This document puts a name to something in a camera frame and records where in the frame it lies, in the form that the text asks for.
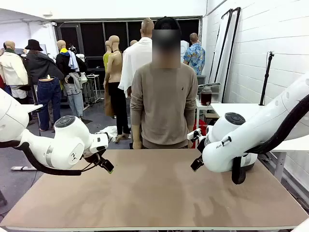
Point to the person's left hand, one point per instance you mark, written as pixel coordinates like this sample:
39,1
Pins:
190,144

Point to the glass jar dark liquid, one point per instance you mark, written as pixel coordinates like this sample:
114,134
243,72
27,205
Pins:
206,96

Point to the grey metal tray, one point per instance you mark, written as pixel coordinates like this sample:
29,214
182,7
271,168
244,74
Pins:
212,84

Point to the black tripod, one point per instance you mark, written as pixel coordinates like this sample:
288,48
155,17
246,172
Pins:
265,79

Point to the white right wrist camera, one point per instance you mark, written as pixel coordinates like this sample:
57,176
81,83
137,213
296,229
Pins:
194,135

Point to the large white table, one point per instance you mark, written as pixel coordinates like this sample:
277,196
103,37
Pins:
236,107

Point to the light blue draped shirt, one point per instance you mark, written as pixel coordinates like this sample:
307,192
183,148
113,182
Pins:
73,61

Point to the white cloth on floor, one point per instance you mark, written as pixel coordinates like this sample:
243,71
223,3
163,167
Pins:
106,131

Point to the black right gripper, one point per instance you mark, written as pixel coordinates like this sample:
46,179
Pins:
201,149

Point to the mannequin black jacket yellow collar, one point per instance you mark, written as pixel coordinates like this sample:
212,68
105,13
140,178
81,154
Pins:
62,62

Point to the small white side table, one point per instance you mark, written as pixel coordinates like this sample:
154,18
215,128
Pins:
202,108

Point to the black cap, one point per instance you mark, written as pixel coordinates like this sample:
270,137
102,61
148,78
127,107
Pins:
166,22

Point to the white metal stool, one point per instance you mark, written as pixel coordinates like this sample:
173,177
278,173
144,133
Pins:
93,77

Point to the white canopy roof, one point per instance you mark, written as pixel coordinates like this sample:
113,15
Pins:
14,15

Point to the white torso mannequin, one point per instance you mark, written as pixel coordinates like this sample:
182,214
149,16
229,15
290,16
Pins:
80,58

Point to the black stand foot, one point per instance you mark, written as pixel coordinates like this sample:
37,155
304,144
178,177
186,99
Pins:
2,199

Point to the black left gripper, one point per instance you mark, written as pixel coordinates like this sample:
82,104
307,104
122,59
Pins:
94,158

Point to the figure in dark jacket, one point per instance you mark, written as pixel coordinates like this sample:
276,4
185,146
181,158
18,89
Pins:
41,66

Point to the half mannequin dark jeans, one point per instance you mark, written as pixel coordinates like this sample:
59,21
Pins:
48,96

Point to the person's right forearm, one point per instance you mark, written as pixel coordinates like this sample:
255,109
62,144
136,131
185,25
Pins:
137,130

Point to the mannequin yellow top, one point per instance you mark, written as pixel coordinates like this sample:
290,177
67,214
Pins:
106,59

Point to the bare-torso mannequin black trousers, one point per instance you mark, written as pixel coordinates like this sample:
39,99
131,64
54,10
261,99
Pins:
114,65

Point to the black bucket hat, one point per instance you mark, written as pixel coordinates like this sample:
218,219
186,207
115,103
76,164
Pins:
33,45

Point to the person in beige sweater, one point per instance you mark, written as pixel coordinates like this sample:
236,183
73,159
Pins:
164,104

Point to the person in blue floral shirt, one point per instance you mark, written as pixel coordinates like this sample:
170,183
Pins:
195,58

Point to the tall mannequin white shirt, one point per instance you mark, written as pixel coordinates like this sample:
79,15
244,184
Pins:
135,60

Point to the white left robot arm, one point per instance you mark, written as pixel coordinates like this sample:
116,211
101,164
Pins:
65,145

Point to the black-framed white panel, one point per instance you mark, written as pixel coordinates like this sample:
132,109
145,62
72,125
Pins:
228,48
220,48

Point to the grey plastic bin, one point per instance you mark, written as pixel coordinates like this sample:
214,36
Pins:
201,79

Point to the person's right hand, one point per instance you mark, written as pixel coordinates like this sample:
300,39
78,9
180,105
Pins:
137,145

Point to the mannequin cream jacket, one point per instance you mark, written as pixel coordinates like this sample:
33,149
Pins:
13,68

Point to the tan mannequin head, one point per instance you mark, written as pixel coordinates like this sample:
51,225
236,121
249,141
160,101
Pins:
133,43

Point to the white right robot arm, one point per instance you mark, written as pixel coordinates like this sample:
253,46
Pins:
241,142

